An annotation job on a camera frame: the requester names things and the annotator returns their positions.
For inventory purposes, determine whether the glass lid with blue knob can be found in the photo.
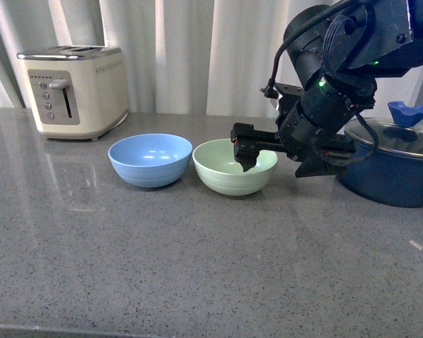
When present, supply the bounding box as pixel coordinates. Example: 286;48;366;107
365;101;423;158

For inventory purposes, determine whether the cream toaster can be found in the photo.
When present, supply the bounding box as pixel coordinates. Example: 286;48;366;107
17;45;129;140

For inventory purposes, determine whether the green bowl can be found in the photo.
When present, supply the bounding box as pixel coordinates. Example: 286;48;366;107
192;139;278;196

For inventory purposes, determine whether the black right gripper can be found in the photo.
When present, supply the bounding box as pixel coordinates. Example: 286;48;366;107
231;82;356;177

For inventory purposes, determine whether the blue saucepan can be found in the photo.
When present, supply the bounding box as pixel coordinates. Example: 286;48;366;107
337;149;423;208

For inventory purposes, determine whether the blue bowl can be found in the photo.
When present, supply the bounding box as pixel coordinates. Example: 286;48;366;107
108;133;192;188

